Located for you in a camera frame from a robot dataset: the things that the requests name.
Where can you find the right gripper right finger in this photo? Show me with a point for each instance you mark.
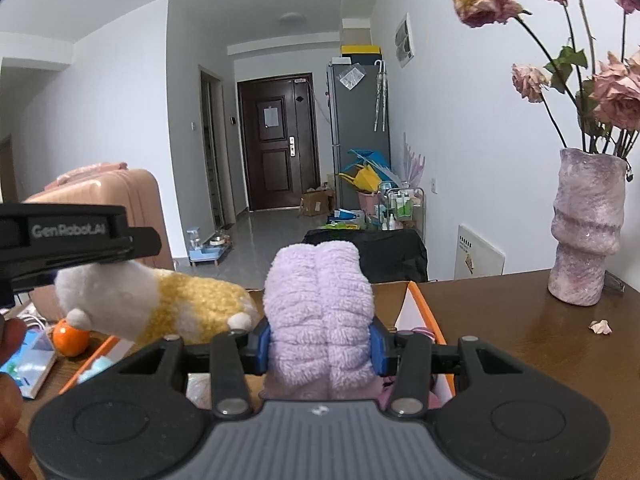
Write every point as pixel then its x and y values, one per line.
pixel 388 346

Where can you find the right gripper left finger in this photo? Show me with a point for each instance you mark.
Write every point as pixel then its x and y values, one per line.
pixel 234 352

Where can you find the lavender fluffy towel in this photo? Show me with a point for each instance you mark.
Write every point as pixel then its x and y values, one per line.
pixel 319 306

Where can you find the yellow white alpaca plush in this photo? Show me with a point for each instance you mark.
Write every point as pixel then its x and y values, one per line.
pixel 131 301

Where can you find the light blue plush toy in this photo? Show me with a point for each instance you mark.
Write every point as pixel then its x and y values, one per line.
pixel 97 367

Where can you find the person's left hand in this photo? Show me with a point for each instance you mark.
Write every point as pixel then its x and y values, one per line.
pixel 14 444

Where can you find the pink ribbed suitcase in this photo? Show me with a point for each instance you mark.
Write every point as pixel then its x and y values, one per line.
pixel 115 184

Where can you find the black chair back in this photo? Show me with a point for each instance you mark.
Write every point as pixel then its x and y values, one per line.
pixel 385 256

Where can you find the orange fruit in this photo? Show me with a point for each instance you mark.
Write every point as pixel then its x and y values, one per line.
pixel 68 341

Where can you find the white board on floor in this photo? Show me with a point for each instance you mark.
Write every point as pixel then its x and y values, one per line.
pixel 475 257

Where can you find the blue tissue pack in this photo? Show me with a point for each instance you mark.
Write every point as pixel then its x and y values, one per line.
pixel 30 366

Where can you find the brown cardboard box on floor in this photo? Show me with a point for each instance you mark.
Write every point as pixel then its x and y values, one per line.
pixel 317 202

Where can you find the fallen rose petal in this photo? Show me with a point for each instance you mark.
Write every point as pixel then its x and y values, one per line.
pixel 601 327

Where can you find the pink textured vase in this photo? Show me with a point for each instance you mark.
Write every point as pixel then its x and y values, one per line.
pixel 588 215

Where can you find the dark brown entrance door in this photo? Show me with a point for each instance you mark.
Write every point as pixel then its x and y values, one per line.
pixel 279 140

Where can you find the grey refrigerator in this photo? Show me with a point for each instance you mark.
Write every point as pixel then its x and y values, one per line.
pixel 352 94

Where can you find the yellow box on fridge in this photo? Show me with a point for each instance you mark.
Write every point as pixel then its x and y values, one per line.
pixel 360 49

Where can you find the wire storage cart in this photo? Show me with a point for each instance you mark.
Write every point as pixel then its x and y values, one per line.
pixel 401 208

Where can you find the white wall electrical panel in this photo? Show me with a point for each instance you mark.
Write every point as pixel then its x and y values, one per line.
pixel 404 43

